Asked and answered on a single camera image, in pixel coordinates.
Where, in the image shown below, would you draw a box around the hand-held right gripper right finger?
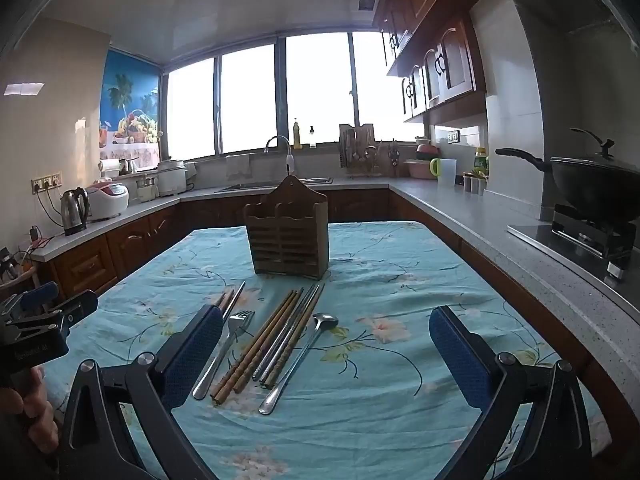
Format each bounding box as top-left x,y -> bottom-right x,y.
428,304 -> 594,480

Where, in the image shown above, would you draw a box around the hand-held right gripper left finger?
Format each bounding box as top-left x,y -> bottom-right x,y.
59,304 -> 225,480

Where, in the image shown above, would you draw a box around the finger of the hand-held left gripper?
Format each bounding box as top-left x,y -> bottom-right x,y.
0,281 -> 60,321
12,289 -> 99,334

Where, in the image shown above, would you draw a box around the stainless steel fork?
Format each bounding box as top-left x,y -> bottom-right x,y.
192,310 -> 256,401

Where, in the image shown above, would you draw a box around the stainless steel spoon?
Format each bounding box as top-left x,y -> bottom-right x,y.
258,312 -> 340,416

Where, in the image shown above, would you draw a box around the wooden utensil holder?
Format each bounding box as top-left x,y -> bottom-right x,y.
243,175 -> 330,281

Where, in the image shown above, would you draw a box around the person's left hand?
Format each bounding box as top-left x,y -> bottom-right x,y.
0,366 -> 61,456

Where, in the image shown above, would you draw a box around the stainless steel electric kettle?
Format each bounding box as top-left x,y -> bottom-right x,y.
60,187 -> 91,237

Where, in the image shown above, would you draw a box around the white and pink rice cooker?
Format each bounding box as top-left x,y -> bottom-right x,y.
84,182 -> 130,222

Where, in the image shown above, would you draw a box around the blue floral tablecloth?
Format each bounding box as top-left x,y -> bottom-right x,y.
42,220 -> 613,480

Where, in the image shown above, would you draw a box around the grey kitchen countertop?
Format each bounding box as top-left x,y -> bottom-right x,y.
30,175 -> 640,411

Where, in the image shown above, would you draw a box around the white electric pot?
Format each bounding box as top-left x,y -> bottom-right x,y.
156,159 -> 187,197

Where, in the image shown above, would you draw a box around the black gas stove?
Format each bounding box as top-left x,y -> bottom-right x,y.
507,204 -> 640,283

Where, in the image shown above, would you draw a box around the row of spice jars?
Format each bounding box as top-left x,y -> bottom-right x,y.
462,171 -> 488,196

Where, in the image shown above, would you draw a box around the stainless steel sink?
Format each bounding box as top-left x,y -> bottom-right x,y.
215,176 -> 335,193

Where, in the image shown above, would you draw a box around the pink plastic basin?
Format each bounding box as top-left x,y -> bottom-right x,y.
404,159 -> 438,179

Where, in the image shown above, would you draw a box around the pale dish cloth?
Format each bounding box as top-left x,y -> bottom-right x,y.
226,155 -> 253,181

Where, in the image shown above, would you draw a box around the stacked plastic bowls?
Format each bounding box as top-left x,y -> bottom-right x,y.
414,137 -> 442,162

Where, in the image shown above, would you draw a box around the chrome sink faucet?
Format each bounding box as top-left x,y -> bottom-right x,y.
264,135 -> 298,177

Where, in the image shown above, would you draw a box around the black wok with lid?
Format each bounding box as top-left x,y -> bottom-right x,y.
495,127 -> 640,226

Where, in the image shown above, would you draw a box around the tropical fruit printed blind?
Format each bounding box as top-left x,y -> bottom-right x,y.
99,50 -> 164,171

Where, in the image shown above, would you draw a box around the dish drying rack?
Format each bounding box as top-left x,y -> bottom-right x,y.
339,122 -> 391,178

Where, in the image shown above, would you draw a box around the kitchen window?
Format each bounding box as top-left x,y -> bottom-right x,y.
162,31 -> 431,161

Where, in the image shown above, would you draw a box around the wall power outlet strip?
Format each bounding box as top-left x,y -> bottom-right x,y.
31,172 -> 63,195

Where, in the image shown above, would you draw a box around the white pitcher with green handle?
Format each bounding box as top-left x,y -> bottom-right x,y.
430,158 -> 458,188

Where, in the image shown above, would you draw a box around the wooden wall cabinets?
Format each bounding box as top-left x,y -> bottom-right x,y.
372,0 -> 488,123

